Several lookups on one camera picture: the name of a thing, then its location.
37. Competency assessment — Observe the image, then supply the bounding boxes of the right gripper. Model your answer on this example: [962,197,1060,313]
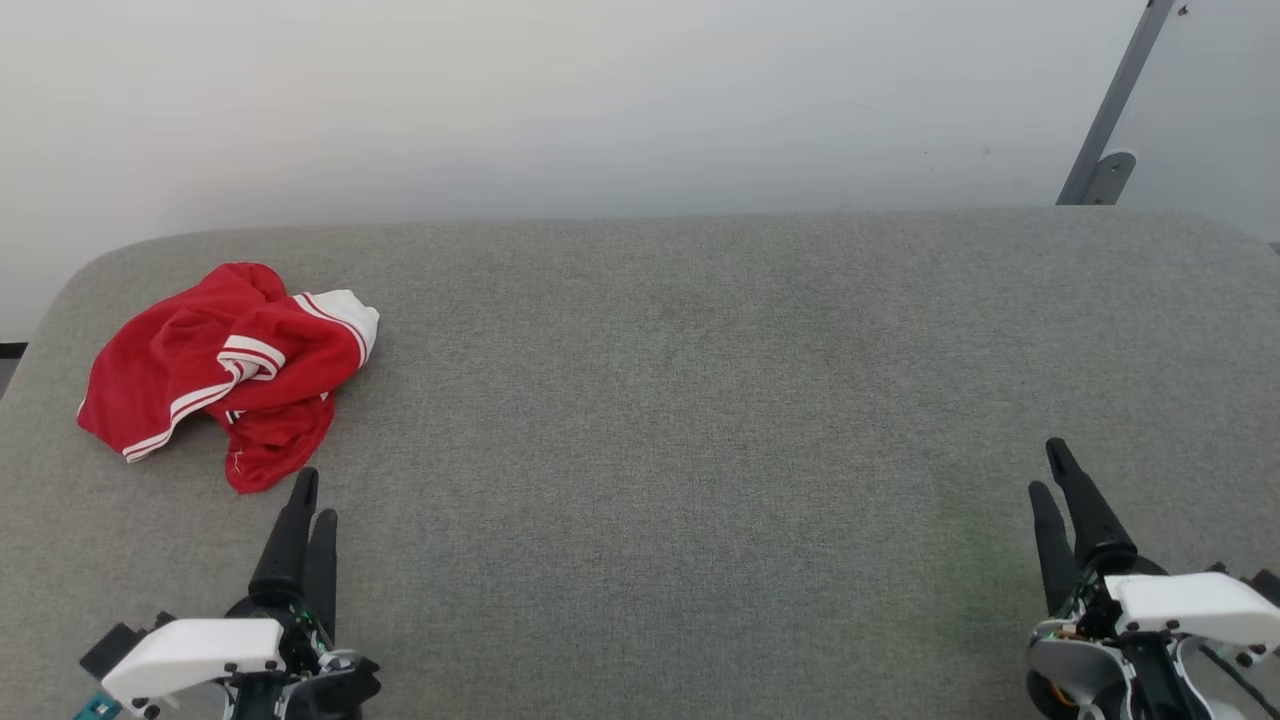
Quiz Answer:
[1025,437,1243,720]

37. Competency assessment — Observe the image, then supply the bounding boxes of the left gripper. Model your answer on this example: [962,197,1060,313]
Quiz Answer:
[225,467,381,720]

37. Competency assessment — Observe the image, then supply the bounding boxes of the red white basketball jersey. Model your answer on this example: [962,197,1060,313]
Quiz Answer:
[77,262,381,495]

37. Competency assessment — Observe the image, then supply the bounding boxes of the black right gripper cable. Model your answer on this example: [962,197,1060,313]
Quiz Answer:
[1198,646,1280,719]

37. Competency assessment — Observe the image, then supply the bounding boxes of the grey metal bracket pole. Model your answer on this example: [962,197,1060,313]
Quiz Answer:
[1057,0,1181,206]

